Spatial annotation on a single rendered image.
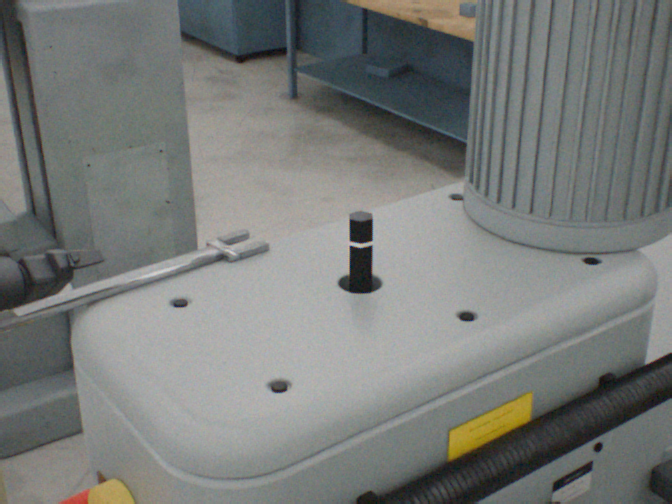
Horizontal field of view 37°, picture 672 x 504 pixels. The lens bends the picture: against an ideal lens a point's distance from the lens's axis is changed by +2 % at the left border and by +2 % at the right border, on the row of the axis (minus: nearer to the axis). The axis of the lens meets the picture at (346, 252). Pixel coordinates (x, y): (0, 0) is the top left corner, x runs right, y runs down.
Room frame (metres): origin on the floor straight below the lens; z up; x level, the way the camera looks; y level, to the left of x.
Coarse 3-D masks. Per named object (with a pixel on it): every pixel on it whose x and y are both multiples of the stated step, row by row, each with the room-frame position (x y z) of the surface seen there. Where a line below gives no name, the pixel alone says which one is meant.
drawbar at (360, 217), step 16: (352, 224) 0.71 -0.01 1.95; (368, 224) 0.71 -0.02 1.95; (352, 240) 0.71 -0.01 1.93; (368, 240) 0.71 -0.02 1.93; (352, 256) 0.71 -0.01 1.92; (368, 256) 0.71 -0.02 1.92; (352, 272) 0.71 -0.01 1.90; (368, 272) 0.71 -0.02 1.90; (352, 288) 0.71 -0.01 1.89; (368, 288) 0.71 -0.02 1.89
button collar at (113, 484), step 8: (112, 480) 0.59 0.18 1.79; (96, 488) 0.58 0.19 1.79; (104, 488) 0.58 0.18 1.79; (112, 488) 0.58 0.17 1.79; (120, 488) 0.58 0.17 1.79; (96, 496) 0.58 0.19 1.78; (104, 496) 0.57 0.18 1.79; (112, 496) 0.57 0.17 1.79; (120, 496) 0.57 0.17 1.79; (128, 496) 0.57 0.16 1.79
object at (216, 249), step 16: (224, 240) 0.78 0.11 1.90; (240, 240) 0.79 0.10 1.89; (176, 256) 0.75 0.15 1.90; (192, 256) 0.75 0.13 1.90; (208, 256) 0.75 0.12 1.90; (224, 256) 0.75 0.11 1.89; (240, 256) 0.75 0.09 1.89; (128, 272) 0.72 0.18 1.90; (144, 272) 0.72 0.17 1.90; (160, 272) 0.72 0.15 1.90; (176, 272) 0.73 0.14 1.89; (80, 288) 0.69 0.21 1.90; (96, 288) 0.69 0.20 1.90; (112, 288) 0.69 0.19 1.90; (128, 288) 0.70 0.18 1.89; (32, 304) 0.67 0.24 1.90; (48, 304) 0.67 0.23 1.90; (64, 304) 0.67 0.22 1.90; (80, 304) 0.67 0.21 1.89; (0, 320) 0.64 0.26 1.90; (16, 320) 0.64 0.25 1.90; (32, 320) 0.65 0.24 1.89
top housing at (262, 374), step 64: (448, 192) 0.90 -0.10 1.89; (256, 256) 0.76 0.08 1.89; (320, 256) 0.76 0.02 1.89; (384, 256) 0.76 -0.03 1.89; (448, 256) 0.76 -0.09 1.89; (512, 256) 0.76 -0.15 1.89; (576, 256) 0.76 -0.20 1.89; (640, 256) 0.76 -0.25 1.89; (128, 320) 0.65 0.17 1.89; (192, 320) 0.65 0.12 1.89; (256, 320) 0.65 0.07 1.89; (320, 320) 0.65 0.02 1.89; (384, 320) 0.65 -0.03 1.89; (448, 320) 0.65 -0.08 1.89; (512, 320) 0.66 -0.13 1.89; (576, 320) 0.68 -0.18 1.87; (640, 320) 0.73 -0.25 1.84; (128, 384) 0.58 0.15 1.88; (192, 384) 0.57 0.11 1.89; (256, 384) 0.57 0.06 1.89; (320, 384) 0.57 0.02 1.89; (384, 384) 0.57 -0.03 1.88; (448, 384) 0.60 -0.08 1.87; (512, 384) 0.64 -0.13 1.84; (576, 384) 0.69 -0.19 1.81; (128, 448) 0.57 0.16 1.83; (192, 448) 0.51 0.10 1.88; (256, 448) 0.51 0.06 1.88; (320, 448) 0.53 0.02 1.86; (384, 448) 0.56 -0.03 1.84; (448, 448) 0.60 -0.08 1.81
